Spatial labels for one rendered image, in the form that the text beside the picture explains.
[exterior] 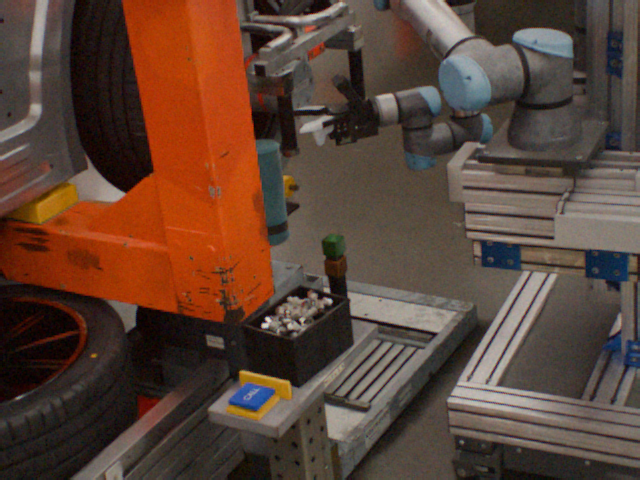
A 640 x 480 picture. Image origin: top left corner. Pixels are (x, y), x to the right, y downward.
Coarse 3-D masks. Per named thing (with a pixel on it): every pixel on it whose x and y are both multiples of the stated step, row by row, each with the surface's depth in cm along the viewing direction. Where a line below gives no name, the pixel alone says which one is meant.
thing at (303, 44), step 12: (324, 24) 307; (336, 24) 309; (348, 24) 314; (312, 36) 300; (324, 36) 304; (288, 48) 293; (300, 48) 296; (312, 48) 300; (276, 60) 287; (288, 60) 292; (264, 72) 284
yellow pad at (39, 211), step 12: (48, 192) 294; (60, 192) 293; (72, 192) 297; (36, 204) 288; (48, 204) 290; (60, 204) 294; (72, 204) 297; (12, 216) 293; (24, 216) 291; (36, 216) 289; (48, 216) 291
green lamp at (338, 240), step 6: (330, 234) 274; (324, 240) 271; (330, 240) 271; (336, 240) 271; (342, 240) 272; (324, 246) 272; (330, 246) 271; (336, 246) 270; (342, 246) 272; (324, 252) 273; (330, 252) 272; (336, 252) 271; (342, 252) 273
